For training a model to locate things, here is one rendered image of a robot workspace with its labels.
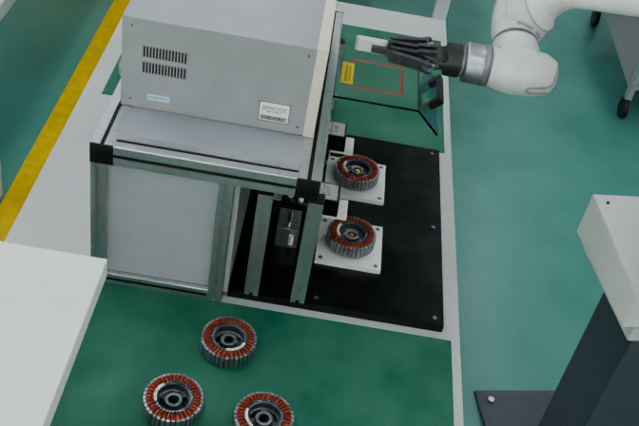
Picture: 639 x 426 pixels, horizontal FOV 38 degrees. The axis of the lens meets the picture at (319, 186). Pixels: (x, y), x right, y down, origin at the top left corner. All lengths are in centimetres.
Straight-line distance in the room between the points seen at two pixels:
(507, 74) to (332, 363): 72
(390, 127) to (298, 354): 88
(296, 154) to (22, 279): 64
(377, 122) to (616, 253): 76
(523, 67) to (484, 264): 144
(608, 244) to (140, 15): 120
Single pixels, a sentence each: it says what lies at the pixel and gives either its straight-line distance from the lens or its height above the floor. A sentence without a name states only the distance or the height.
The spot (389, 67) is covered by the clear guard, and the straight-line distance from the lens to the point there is 223.
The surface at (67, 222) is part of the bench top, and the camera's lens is 217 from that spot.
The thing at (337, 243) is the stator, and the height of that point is 81.
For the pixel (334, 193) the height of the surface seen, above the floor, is 92.
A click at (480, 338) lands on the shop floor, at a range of 312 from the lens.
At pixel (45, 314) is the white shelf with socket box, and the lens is 135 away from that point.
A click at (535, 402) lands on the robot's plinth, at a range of 299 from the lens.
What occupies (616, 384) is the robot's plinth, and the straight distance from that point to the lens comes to 252.
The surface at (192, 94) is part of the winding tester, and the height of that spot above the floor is 117.
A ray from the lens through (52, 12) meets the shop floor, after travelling 444.
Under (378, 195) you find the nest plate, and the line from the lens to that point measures 228.
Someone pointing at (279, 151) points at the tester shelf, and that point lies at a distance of 181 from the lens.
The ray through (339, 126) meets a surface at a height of 92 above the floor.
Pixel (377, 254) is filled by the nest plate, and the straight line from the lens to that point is 212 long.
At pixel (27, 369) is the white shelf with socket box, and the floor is 120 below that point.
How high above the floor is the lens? 220
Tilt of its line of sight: 39 degrees down
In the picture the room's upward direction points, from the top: 11 degrees clockwise
